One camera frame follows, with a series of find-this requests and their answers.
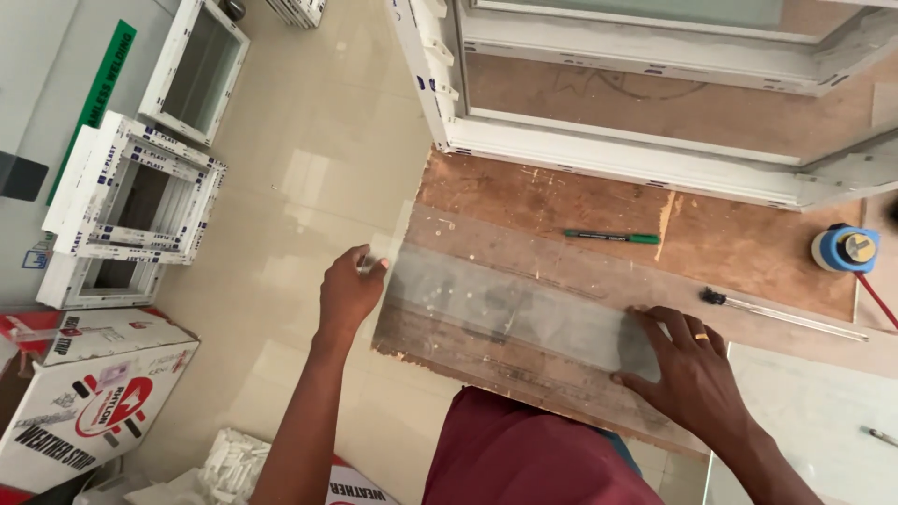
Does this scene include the small white frame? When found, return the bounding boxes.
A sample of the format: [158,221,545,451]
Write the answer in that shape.
[138,0,251,149]
[35,251,167,311]

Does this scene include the silver pen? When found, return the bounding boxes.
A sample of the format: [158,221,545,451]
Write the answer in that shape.
[861,424,898,449]

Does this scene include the white frame profiles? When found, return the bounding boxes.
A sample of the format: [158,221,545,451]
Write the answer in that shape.
[264,0,328,30]

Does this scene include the blue capped bottle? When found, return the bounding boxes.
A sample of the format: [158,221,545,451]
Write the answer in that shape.
[811,223,882,275]

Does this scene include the glass cutter with clear handle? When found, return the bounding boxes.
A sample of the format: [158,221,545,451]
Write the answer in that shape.
[699,286,870,344]

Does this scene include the large white window frame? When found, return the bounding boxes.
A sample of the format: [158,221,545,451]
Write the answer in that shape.
[384,0,898,213]

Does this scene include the large white glass sheet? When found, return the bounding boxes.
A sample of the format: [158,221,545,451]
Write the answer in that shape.
[703,341,898,505]

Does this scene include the pile of white plastic pieces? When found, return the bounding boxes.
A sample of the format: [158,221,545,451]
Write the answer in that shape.
[198,427,272,505]

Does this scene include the green sign strip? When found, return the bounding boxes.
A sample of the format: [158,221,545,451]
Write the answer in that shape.
[45,18,138,207]

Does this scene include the green marker pen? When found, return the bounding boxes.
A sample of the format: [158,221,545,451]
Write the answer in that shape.
[563,229,662,245]

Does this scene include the maroon shirt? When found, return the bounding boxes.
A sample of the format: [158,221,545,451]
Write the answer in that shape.
[420,385,665,505]

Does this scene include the stack of white frames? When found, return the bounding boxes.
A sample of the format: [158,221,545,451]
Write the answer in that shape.
[41,110,228,267]

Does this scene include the frosted glass strip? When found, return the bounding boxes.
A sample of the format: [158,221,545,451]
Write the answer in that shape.
[370,240,665,385]

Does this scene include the clear plastic bag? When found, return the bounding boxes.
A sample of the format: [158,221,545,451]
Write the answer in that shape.
[73,469,211,505]

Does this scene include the person's right hand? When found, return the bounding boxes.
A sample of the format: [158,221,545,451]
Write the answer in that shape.
[612,305,753,444]

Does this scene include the person's left hand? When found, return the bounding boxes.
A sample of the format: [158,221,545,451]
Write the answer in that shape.
[319,244,390,345]

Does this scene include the white machine cabinet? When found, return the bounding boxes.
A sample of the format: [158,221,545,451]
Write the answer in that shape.
[0,0,182,310]

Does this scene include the white red printed carton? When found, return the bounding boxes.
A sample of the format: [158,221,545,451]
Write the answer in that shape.
[325,456,402,505]
[0,306,202,495]

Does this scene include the red tube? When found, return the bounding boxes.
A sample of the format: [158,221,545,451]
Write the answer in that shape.
[854,271,898,332]

